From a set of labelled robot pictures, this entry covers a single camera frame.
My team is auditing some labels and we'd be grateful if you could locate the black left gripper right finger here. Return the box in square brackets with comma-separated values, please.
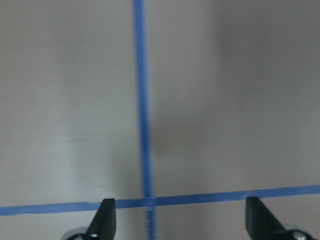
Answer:
[245, 196, 286, 240]

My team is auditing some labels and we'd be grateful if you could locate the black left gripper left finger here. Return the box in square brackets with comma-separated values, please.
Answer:
[86, 198, 117, 240]

